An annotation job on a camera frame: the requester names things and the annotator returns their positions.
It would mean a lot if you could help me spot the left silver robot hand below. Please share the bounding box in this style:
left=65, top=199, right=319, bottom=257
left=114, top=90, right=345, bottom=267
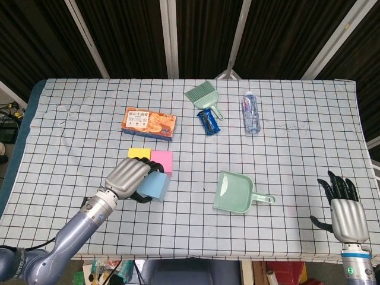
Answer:
left=103, top=156, right=166, bottom=205

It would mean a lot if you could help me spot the clear plastic water bottle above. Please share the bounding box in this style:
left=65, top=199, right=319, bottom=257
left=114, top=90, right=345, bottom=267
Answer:
left=243, top=90, right=262, bottom=135

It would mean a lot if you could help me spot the pink foam cube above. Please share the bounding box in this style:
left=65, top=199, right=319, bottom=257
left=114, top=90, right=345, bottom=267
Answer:
left=150, top=150, right=174, bottom=176

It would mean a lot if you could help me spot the white black-grid tablecloth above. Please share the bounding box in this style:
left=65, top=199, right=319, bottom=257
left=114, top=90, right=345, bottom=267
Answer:
left=0, top=77, right=380, bottom=264

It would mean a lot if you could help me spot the orange snack box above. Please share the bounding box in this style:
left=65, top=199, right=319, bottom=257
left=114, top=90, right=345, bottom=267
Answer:
left=121, top=107, right=177, bottom=143

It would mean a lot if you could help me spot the red box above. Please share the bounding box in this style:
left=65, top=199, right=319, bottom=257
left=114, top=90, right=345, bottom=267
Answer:
left=267, top=261, right=308, bottom=285

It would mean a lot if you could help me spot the light blue foam cube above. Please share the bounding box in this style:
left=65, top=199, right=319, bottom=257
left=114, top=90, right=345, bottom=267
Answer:
left=137, top=172, right=170, bottom=204

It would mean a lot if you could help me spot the yellow foam cube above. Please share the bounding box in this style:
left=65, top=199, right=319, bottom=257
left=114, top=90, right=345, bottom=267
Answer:
left=128, top=147, right=152, bottom=161

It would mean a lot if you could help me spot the white double frame post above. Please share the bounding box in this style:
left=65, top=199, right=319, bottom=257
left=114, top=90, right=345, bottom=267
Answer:
left=159, top=0, right=180, bottom=80

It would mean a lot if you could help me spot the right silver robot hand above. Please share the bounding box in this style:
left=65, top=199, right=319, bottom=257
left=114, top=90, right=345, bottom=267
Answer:
left=309, top=170, right=371, bottom=245

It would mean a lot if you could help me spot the green packets pile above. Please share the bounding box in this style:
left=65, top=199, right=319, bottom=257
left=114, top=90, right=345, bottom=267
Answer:
left=88, top=259, right=134, bottom=285

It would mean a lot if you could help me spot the green hand brush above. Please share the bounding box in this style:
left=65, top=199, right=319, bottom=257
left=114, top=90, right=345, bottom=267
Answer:
left=184, top=82, right=225, bottom=121

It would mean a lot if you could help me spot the green plastic dustpan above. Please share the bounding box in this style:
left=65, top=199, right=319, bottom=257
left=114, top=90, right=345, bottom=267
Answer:
left=212, top=170, right=276, bottom=215

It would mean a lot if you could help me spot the dark blue seat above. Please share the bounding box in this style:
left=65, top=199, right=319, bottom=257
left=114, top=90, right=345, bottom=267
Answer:
left=142, top=259, right=241, bottom=285

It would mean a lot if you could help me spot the blue snack packet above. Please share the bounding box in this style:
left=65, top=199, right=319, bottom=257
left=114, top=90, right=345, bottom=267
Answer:
left=197, top=108, right=221, bottom=137

